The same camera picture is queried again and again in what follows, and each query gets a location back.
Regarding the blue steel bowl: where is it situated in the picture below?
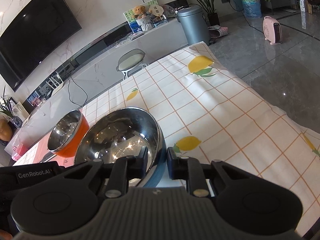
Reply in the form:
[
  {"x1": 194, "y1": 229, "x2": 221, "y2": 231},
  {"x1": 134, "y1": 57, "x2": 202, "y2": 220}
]
[{"x1": 74, "y1": 107, "x2": 167, "y2": 187}]

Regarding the orange steel bowl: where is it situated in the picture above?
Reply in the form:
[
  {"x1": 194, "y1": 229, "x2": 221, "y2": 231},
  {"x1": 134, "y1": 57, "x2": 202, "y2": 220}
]
[{"x1": 47, "y1": 109, "x2": 89, "y2": 158}]

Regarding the person's hand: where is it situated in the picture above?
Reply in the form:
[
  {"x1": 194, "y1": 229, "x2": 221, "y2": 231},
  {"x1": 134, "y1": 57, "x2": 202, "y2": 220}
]
[{"x1": 0, "y1": 230, "x2": 12, "y2": 240}]

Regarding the pink storage box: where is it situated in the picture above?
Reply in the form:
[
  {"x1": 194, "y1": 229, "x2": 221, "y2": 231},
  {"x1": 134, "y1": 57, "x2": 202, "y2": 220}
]
[{"x1": 11, "y1": 143, "x2": 28, "y2": 161}]

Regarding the brown ceramic vase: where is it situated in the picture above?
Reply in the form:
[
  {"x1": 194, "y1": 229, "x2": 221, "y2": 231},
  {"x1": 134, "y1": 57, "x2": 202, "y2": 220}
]
[{"x1": 0, "y1": 119, "x2": 13, "y2": 142}]

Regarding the checked lemon tablecloth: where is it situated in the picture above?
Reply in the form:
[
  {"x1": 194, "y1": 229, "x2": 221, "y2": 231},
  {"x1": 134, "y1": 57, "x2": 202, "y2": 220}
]
[{"x1": 12, "y1": 41, "x2": 320, "y2": 237}]

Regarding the plant in blue vase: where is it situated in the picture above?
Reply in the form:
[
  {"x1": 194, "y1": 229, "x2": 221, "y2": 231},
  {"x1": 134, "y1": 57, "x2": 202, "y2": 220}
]
[{"x1": 1, "y1": 87, "x2": 23, "y2": 128}]

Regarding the white marble tv console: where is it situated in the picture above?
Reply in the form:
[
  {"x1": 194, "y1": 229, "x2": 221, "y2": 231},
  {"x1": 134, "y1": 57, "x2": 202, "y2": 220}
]
[{"x1": 5, "y1": 19, "x2": 188, "y2": 154}]

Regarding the small grey stool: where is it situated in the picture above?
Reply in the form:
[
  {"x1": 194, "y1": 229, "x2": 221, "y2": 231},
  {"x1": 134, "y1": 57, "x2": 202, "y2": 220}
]
[{"x1": 116, "y1": 49, "x2": 148, "y2": 80}]

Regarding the grey round trash bin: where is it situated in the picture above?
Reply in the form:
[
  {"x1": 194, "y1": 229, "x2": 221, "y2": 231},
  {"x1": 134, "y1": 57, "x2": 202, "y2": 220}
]
[{"x1": 177, "y1": 5, "x2": 210, "y2": 45}]

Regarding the teddy bear in basket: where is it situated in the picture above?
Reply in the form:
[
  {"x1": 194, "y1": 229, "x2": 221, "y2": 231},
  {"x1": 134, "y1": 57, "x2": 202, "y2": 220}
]
[{"x1": 132, "y1": 5, "x2": 153, "y2": 32}]

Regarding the round paper fan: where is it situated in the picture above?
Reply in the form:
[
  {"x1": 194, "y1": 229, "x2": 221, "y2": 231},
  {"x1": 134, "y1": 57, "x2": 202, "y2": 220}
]
[{"x1": 148, "y1": 4, "x2": 164, "y2": 21}]

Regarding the pink space heater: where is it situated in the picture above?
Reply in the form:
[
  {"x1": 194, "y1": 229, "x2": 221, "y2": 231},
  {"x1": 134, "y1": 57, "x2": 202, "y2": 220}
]
[{"x1": 263, "y1": 16, "x2": 283, "y2": 45}]

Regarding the potted long-leaf plant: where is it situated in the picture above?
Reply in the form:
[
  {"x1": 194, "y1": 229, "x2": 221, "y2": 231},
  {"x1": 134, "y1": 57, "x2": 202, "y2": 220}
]
[{"x1": 174, "y1": 0, "x2": 227, "y2": 27}]

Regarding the blue water jug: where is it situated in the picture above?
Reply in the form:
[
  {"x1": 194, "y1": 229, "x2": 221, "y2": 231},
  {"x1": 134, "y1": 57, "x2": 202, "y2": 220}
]
[{"x1": 241, "y1": 0, "x2": 262, "y2": 18}]

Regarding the black power cable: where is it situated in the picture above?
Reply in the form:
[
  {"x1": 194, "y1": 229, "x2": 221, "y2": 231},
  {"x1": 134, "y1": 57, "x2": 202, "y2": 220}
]
[{"x1": 67, "y1": 76, "x2": 89, "y2": 108}]

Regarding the black wall television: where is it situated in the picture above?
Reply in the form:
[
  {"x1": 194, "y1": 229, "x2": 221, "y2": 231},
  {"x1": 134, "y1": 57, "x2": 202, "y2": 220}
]
[{"x1": 1, "y1": 0, "x2": 81, "y2": 91}]

